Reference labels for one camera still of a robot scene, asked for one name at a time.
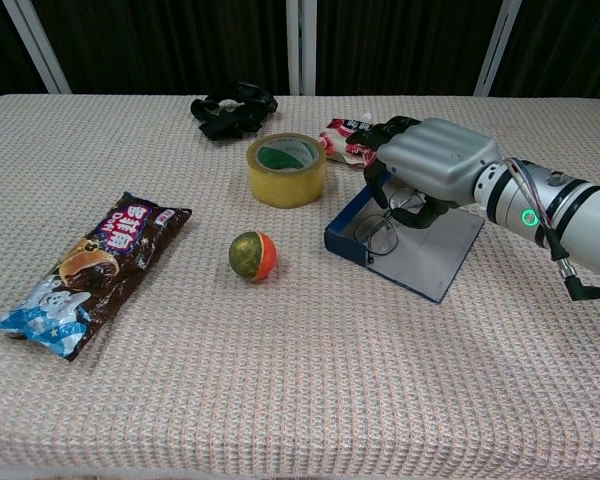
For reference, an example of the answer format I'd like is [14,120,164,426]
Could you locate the silver and black right hand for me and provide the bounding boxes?
[345,115,503,230]

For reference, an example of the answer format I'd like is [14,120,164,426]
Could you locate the black wire-frame eyeglasses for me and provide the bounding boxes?
[353,187,427,265]

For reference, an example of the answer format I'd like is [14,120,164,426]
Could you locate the yellow packing tape roll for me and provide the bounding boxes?
[245,132,328,209]

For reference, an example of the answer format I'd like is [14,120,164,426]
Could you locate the green and orange ball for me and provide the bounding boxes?
[228,230,279,283]

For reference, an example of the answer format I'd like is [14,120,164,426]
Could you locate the black hair scrunchie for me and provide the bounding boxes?
[189,82,279,141]

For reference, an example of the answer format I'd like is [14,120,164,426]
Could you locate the beige woven tablecloth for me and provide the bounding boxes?
[0,93,600,480]

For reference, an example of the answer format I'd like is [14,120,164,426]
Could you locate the brown snack bag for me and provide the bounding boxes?
[0,191,193,362]

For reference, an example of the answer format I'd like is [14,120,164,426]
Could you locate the grey aluminium extrusion bar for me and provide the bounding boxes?
[285,0,318,97]
[2,0,73,95]
[473,0,523,97]

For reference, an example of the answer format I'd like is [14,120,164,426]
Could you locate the black cable with plug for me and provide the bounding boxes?
[543,224,600,303]

